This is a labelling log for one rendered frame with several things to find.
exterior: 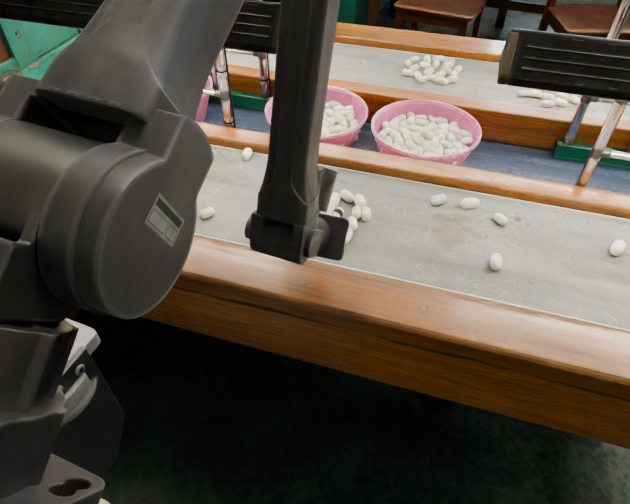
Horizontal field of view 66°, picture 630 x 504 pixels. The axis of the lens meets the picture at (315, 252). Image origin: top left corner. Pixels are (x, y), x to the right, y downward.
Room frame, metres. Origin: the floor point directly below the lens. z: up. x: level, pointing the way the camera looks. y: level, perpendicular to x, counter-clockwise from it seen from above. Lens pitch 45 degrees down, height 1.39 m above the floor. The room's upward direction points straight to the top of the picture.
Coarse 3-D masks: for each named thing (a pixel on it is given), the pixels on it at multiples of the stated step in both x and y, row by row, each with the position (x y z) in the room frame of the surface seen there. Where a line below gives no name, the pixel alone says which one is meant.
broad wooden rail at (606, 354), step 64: (192, 256) 0.61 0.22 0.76; (256, 256) 0.61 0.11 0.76; (192, 320) 0.57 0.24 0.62; (256, 320) 0.53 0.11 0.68; (320, 320) 0.49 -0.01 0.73; (384, 320) 0.47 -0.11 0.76; (448, 320) 0.47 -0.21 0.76; (512, 320) 0.47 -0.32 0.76; (576, 320) 0.48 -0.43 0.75; (448, 384) 0.43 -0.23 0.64; (512, 384) 0.40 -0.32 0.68; (576, 384) 0.37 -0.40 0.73
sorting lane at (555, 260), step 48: (240, 192) 0.83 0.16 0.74; (384, 192) 0.83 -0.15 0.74; (432, 192) 0.83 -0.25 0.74; (240, 240) 0.68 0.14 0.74; (384, 240) 0.68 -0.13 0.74; (432, 240) 0.68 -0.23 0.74; (480, 240) 0.68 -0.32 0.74; (528, 240) 0.68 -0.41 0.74; (576, 240) 0.68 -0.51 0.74; (624, 240) 0.68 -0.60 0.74; (480, 288) 0.56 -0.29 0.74; (528, 288) 0.56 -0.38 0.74; (576, 288) 0.56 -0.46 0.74; (624, 288) 0.56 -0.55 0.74
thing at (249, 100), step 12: (264, 0) 1.30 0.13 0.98; (228, 48) 1.33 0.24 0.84; (264, 60) 1.29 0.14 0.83; (216, 72) 1.34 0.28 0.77; (264, 72) 1.29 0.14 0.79; (216, 84) 1.34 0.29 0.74; (264, 84) 1.29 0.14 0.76; (240, 96) 1.31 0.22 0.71; (252, 96) 1.31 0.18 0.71; (264, 96) 1.29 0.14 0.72; (252, 108) 1.30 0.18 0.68; (264, 108) 1.29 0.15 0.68
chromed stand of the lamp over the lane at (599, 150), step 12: (612, 108) 0.83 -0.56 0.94; (624, 108) 0.82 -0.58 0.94; (612, 120) 0.82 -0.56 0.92; (600, 132) 0.83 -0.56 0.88; (612, 132) 0.82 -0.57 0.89; (600, 144) 0.82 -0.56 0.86; (588, 156) 0.83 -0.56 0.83; (600, 156) 0.82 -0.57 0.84; (612, 156) 0.82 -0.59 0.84; (624, 156) 0.81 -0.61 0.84; (588, 168) 0.82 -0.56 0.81; (576, 180) 0.84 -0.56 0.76; (588, 180) 0.82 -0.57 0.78
